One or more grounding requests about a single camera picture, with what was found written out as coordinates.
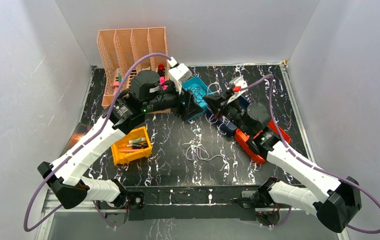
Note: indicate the peach plastic file organizer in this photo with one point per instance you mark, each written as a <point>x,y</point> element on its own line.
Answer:
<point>121,48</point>

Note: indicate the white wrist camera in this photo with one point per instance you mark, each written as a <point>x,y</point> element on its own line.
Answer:
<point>238,86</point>
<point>179,74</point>

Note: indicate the orange plastic tray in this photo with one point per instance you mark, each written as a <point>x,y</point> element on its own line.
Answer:
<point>258,146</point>

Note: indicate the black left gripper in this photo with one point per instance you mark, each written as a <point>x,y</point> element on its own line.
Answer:
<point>181,105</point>

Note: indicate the teal plastic tray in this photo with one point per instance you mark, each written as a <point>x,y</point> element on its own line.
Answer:
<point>199,89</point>

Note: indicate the pink tape roll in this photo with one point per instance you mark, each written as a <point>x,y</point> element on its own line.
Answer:
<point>115,86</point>

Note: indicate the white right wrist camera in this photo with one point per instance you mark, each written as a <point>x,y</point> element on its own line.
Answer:
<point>238,86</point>

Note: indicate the pink marker pen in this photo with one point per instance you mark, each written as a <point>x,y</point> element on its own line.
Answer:
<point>162,81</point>

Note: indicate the dark book with sunset cover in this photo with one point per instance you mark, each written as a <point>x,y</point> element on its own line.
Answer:
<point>80,130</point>

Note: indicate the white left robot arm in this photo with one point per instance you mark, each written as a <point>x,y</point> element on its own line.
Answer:
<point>65,174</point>

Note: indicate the yellow plastic parts bin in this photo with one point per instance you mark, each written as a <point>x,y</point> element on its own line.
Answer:
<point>133,146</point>

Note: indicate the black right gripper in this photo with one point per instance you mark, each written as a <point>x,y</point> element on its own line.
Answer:
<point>217,103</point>

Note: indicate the red capped black bottle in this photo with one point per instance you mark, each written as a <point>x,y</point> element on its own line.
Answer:
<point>161,70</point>

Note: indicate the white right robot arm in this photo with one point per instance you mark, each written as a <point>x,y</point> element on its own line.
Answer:
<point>332,201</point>

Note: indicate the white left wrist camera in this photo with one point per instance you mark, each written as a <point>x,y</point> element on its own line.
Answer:
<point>179,74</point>

